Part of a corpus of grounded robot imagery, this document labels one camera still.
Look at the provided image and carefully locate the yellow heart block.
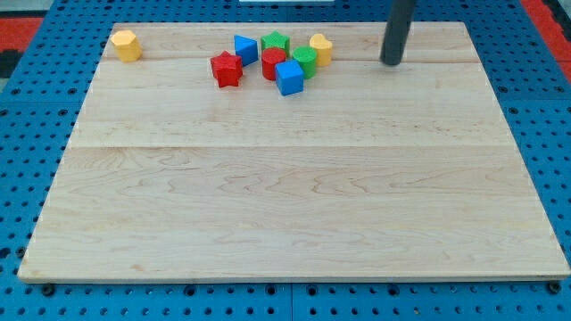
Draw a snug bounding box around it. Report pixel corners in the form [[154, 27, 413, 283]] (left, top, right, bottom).
[[310, 33, 333, 67]]

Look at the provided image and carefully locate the blue triangle block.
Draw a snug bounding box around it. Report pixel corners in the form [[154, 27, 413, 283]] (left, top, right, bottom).
[[234, 35, 259, 67]]

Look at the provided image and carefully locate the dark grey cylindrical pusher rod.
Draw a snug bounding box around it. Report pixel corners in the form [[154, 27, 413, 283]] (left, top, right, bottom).
[[379, 0, 417, 66]]

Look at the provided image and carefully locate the red star block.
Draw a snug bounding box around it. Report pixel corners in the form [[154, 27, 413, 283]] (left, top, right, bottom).
[[210, 51, 243, 87]]

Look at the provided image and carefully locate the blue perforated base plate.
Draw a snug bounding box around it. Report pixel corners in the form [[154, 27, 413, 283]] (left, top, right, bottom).
[[1, 1, 570, 320]]

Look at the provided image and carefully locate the red cylinder block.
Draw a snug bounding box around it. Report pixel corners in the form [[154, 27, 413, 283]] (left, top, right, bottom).
[[261, 47, 287, 81]]

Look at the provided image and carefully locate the blue cube block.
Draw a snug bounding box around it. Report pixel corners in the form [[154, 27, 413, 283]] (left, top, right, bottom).
[[275, 60, 304, 96]]

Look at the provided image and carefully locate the light wooden board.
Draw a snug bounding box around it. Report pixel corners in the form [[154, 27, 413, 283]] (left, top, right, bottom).
[[18, 22, 570, 284]]

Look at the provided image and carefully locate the green star block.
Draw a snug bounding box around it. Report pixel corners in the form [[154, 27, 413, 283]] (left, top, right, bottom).
[[261, 30, 290, 57]]

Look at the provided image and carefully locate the green cylinder block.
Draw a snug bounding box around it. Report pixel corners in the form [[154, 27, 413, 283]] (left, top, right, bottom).
[[293, 46, 318, 79]]

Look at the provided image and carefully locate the yellow hexagon block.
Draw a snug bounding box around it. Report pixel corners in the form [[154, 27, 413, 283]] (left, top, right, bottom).
[[111, 29, 143, 62]]

